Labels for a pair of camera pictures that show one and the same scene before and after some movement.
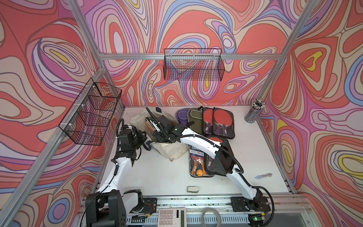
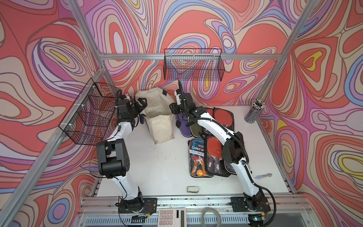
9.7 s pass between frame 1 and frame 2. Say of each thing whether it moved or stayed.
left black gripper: moved
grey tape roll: stayed
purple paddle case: stayed
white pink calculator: stayed
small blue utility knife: stayed
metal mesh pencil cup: stayed
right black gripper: moved
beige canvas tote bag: moved
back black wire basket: stayed
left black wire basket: stayed
